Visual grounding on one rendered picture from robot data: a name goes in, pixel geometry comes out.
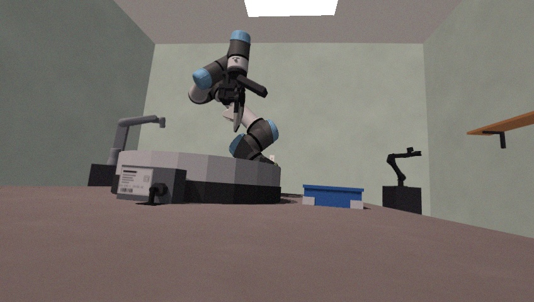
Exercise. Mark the blue crate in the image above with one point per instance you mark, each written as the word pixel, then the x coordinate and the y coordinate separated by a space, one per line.
pixel 342 197

